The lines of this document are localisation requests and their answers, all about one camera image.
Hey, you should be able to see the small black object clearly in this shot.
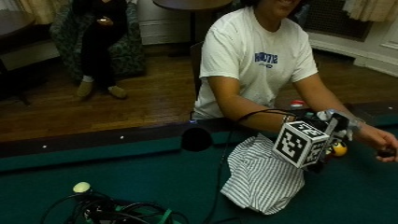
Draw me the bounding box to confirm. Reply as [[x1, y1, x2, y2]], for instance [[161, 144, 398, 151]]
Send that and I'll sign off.
[[375, 148, 398, 159]]

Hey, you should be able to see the black white yellow soft toy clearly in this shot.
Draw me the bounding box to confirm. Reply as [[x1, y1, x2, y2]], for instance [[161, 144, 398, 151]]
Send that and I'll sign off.
[[315, 108, 366, 158]]

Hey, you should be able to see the silver wristband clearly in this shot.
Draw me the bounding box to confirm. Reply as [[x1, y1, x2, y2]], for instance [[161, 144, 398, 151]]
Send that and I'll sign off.
[[347, 116, 368, 133]]

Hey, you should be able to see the white cube with black markers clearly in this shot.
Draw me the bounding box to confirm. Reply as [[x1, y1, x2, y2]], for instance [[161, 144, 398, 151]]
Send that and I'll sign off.
[[271, 120, 331, 170]]

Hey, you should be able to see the red and white cap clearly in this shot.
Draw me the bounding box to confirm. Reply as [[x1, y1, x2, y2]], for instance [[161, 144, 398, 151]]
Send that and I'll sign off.
[[288, 99, 307, 109]]

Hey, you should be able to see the white striped cloth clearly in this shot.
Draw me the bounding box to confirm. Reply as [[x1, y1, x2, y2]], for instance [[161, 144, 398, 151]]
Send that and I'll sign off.
[[218, 133, 307, 217]]

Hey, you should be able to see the person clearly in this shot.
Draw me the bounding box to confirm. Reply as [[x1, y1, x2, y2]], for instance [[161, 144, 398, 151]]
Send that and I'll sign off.
[[71, 0, 129, 101], [190, 0, 398, 163]]

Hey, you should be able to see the beige curtain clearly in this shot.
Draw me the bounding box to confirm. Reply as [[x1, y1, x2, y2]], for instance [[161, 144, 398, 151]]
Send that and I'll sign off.
[[342, 0, 398, 22], [16, 0, 69, 26]]

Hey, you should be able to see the beige slipper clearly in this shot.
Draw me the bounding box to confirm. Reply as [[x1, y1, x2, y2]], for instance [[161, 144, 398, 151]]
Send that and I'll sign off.
[[106, 85, 127, 100], [75, 80, 94, 98]]

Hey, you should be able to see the green patterned armchair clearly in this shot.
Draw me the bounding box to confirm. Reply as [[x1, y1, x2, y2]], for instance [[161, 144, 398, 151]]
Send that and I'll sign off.
[[48, 0, 146, 83]]

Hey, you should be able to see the pale round knob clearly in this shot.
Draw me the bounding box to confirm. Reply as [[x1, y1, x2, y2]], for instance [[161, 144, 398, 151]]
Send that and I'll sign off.
[[71, 181, 91, 194]]

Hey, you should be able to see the dark wooden side table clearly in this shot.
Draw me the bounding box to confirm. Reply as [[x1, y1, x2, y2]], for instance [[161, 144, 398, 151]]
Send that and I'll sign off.
[[0, 10, 53, 106]]

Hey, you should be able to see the black glove cable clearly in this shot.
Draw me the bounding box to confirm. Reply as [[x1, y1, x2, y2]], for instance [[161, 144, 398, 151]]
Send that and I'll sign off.
[[201, 107, 310, 224]]

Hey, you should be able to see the dark wall vent grille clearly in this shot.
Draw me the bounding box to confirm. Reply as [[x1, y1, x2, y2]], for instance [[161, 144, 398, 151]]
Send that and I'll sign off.
[[302, 0, 374, 43]]

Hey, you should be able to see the green strap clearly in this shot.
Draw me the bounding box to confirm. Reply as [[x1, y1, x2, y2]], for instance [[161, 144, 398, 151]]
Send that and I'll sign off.
[[115, 204, 183, 224]]

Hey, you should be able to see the round dark pedestal table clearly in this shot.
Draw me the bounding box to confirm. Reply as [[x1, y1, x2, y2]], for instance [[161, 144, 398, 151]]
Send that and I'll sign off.
[[151, 0, 234, 57]]

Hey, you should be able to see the bundle of black cables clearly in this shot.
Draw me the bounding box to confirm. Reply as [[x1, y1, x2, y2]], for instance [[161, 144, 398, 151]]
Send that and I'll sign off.
[[38, 186, 190, 224]]

